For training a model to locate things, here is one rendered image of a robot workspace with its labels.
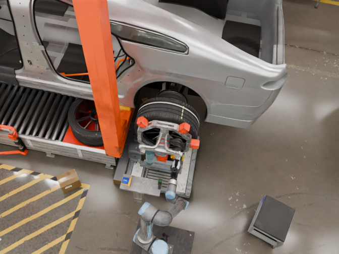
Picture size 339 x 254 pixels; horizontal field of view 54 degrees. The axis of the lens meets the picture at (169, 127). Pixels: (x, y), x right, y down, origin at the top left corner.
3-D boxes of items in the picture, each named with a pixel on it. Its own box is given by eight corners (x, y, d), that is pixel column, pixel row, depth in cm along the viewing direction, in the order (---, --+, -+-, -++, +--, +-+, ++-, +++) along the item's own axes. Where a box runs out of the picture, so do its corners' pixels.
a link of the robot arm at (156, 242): (162, 263, 317) (162, 259, 302) (147, 252, 322) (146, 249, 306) (171, 249, 324) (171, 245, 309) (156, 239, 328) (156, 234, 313)
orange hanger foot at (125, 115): (135, 108, 400) (134, 90, 371) (124, 145, 372) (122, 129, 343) (121, 105, 401) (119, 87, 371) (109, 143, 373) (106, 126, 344)
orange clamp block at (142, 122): (149, 120, 327) (143, 115, 322) (147, 127, 323) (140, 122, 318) (144, 122, 331) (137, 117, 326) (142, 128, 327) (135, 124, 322)
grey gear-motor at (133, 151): (150, 137, 430) (150, 123, 401) (143, 167, 408) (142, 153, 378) (136, 135, 431) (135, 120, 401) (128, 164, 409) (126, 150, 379)
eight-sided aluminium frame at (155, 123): (187, 153, 366) (193, 126, 320) (186, 158, 362) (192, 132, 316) (138, 143, 368) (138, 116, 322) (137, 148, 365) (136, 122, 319)
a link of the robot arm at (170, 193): (164, 198, 319) (165, 194, 310) (167, 186, 325) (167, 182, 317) (174, 200, 318) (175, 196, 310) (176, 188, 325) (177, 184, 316)
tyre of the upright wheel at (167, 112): (132, 121, 379) (187, 138, 390) (127, 138, 367) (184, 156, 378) (147, 88, 324) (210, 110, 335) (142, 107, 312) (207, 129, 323)
